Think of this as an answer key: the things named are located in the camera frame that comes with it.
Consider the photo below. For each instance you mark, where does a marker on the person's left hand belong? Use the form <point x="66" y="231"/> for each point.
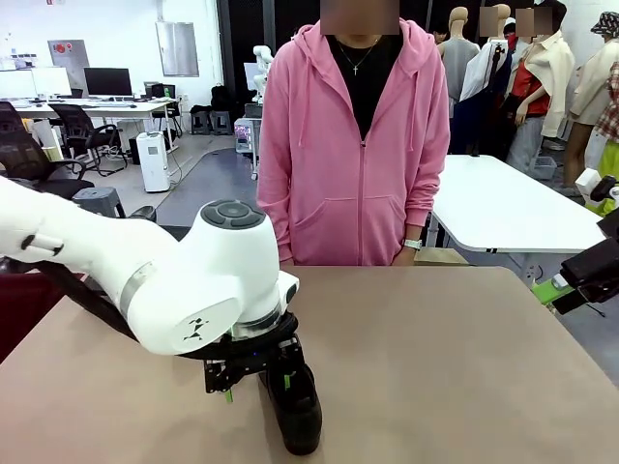
<point x="406" y="256"/>

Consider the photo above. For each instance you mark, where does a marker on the grey board with red signs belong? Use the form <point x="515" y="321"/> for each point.
<point x="67" y="55"/>

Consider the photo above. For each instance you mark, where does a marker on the white monitor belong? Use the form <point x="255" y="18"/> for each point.
<point x="17" y="84"/>
<point x="50" y="82"/>

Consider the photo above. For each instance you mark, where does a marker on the background person in black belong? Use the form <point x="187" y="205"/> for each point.
<point x="441" y="35"/>

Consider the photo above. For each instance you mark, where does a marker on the mannequin with white navy garments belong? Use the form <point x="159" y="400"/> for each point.
<point x="479" y="77"/>

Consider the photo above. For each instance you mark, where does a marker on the beige box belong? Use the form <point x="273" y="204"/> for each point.
<point x="442" y="257"/>

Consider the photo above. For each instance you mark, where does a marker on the black computer monitor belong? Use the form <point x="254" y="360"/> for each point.
<point x="107" y="81"/>

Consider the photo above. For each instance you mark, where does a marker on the white board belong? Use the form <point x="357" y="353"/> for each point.
<point x="249" y="79"/>

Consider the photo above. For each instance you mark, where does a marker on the white office desk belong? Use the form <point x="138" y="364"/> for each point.
<point x="140" y="103"/>

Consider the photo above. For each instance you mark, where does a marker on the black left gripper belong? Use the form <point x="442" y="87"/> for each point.
<point x="242" y="367"/>

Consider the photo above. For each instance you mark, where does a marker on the person in pink hoodie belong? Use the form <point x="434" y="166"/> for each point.
<point x="314" y="145"/>

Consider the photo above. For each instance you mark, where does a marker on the mannequin in cream jacket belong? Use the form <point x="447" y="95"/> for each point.
<point x="556" y="72"/>

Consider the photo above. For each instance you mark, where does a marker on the small black bag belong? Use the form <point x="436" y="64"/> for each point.
<point x="201" y="108"/>

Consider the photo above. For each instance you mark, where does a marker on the mannequin in grey tank top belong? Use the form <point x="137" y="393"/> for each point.
<point x="459" y="63"/>

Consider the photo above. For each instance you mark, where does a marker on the metal wall panel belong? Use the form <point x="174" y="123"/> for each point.
<point x="177" y="48"/>

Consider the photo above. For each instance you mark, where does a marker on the clear storage bin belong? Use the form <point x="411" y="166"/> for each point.
<point x="542" y="169"/>

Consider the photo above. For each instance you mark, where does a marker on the computer case with lights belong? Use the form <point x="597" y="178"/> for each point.
<point x="246" y="137"/>

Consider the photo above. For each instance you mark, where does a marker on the small grey stool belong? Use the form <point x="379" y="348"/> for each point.
<point x="201" y="123"/>
<point x="222" y="123"/>

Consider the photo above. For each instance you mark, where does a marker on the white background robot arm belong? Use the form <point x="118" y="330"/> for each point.
<point x="263" y="58"/>

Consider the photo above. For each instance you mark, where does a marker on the black backpack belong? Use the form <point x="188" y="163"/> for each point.
<point x="220" y="99"/>

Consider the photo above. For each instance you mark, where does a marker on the white dehumidifier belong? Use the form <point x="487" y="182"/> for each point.
<point x="154" y="164"/>

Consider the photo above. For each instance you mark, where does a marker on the background person red mask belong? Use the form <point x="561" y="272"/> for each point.
<point x="509" y="34"/>

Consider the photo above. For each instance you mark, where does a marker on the person's right forearm pink sleeve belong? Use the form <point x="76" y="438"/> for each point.
<point x="271" y="217"/>

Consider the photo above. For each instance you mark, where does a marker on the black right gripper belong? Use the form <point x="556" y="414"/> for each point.
<point x="611" y="227"/>

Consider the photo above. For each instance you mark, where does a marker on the person's left forearm pink sleeve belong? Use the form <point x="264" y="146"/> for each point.
<point x="421" y="208"/>

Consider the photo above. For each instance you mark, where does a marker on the white wrist watch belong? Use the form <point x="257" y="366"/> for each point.
<point x="412" y="243"/>

